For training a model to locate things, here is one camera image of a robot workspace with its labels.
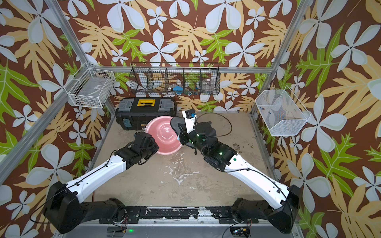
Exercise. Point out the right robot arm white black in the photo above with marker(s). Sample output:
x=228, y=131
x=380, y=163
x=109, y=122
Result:
x=280, y=203

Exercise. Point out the white wire basket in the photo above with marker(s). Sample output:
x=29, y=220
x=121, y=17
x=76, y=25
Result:
x=282, y=111
x=90, y=86

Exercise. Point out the pink plastic bucket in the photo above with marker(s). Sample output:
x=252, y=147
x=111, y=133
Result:
x=165, y=137

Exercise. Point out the black wire basket rear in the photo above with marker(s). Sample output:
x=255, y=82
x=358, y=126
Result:
x=196, y=78

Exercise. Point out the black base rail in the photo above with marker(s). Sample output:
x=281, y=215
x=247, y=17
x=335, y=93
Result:
x=136, y=214

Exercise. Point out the white wire basket left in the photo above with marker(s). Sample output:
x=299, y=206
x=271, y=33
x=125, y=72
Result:
x=90, y=86

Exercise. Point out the blue item in basket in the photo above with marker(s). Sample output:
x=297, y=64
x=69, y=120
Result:
x=178, y=89

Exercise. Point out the white wire basket right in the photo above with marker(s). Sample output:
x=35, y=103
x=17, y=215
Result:
x=282, y=111

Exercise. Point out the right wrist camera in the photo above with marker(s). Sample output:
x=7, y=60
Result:
x=190, y=118

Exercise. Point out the black yellow toolbox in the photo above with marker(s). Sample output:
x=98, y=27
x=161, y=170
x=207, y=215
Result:
x=134, y=114

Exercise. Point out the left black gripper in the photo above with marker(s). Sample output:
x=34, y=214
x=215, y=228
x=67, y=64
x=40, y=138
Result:
x=156, y=147

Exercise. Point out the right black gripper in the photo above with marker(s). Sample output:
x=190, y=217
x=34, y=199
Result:
x=185, y=140

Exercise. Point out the black cloth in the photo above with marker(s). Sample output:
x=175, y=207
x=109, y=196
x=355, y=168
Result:
x=179, y=127

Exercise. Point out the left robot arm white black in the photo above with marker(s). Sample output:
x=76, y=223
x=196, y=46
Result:
x=66, y=206

